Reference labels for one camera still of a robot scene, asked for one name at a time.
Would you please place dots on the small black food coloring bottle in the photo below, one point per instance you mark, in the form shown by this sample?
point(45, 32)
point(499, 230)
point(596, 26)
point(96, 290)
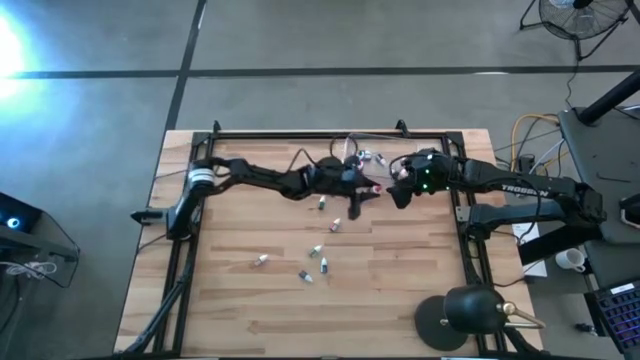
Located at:
point(324, 265)

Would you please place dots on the clear plastic container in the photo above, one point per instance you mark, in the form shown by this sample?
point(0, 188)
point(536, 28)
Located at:
point(382, 172)

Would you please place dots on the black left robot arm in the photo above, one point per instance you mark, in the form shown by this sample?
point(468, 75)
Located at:
point(260, 175)

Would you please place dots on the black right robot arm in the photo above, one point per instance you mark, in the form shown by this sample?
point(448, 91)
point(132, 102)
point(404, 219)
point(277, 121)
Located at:
point(525, 187)

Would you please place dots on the black backlit keyboard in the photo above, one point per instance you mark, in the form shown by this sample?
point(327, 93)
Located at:
point(620, 315)

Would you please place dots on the small blue food coloring bottle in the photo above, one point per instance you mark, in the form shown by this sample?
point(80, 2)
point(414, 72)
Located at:
point(305, 276)

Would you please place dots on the black cart with blue light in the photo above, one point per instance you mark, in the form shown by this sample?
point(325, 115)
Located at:
point(20, 235)

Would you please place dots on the black stand pole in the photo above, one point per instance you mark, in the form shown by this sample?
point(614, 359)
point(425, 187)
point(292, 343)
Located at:
point(610, 97)

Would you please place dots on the small green food coloring bottle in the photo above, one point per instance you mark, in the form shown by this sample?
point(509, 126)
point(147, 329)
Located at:
point(322, 202)
point(315, 250)

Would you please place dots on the white paper sheet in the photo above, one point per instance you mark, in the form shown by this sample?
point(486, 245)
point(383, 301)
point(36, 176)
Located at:
point(539, 268)

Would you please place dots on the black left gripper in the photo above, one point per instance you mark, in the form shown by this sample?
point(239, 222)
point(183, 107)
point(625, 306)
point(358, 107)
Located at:
point(335, 180)

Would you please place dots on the black metal table frame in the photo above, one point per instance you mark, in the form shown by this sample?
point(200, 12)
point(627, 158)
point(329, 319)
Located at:
point(300, 135)

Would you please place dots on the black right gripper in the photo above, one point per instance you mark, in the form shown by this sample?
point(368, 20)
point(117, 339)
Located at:
point(427, 172)

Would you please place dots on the white mug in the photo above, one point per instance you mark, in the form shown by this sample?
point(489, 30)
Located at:
point(570, 259)

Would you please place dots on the grey side desk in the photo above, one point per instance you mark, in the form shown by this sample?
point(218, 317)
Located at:
point(600, 165)

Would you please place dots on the black floor fan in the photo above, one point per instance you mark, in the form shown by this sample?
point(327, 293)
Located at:
point(575, 25)

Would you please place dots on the small red food coloring bottle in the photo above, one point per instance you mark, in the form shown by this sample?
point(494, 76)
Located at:
point(376, 189)
point(261, 260)
point(335, 225)

